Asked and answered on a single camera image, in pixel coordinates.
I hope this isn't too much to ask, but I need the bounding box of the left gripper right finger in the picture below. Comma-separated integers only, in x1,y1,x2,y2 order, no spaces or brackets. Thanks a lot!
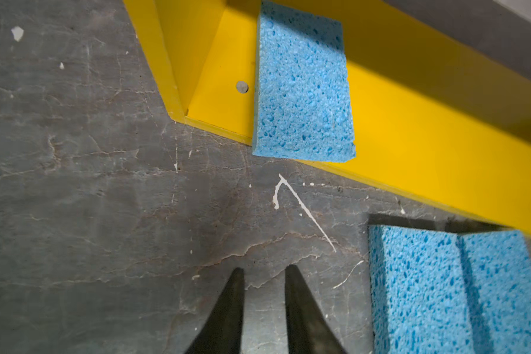
285,265,346,353

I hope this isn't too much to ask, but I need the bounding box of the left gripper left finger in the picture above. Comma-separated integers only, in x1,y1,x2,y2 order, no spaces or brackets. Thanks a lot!
186,268,245,354

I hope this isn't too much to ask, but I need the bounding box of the blue sponge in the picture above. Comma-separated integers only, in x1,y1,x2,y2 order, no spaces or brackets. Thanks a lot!
368,225,473,353
252,1,356,163
457,230,531,353

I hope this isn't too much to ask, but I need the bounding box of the yellow pink blue shelf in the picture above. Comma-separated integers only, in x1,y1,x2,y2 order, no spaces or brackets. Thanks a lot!
125,1,531,235

